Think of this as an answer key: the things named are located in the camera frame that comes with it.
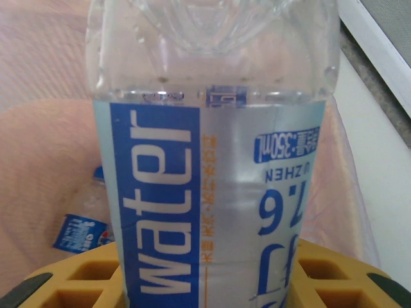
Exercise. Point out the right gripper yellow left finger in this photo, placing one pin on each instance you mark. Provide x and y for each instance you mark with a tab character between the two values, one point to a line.
74	282

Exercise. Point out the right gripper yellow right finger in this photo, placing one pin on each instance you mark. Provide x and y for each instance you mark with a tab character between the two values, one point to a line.
340	282

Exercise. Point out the Pepsi label plastic bottle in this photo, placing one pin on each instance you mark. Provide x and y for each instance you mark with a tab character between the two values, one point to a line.
77	234

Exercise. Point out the blue water label bottle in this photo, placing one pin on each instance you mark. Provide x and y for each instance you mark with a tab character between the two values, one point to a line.
160	192

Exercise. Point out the pink laundry basket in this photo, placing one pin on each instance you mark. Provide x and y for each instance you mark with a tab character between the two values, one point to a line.
41	144

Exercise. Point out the gray framed side panel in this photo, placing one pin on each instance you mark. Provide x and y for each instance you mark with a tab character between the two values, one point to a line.
379	45

